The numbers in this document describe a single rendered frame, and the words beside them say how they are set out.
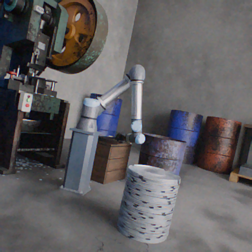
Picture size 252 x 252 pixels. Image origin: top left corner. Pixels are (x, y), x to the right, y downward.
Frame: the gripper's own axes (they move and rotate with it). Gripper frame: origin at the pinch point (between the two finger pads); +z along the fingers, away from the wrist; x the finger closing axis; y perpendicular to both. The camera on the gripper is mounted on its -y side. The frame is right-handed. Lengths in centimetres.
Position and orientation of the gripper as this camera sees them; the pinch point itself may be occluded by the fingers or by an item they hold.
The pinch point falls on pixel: (116, 137)
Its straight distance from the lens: 214.0
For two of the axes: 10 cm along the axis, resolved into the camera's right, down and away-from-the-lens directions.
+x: -1.1, 9.9, -0.7
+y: -7.6, -1.3, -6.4
